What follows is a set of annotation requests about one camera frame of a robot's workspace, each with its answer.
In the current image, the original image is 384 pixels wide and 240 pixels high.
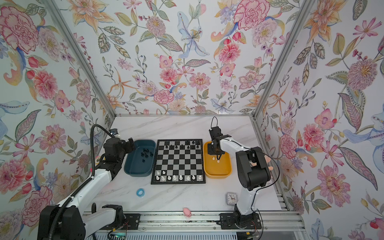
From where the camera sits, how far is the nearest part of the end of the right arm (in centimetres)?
72

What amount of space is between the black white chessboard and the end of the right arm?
0.08m

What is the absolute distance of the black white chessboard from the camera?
877mm
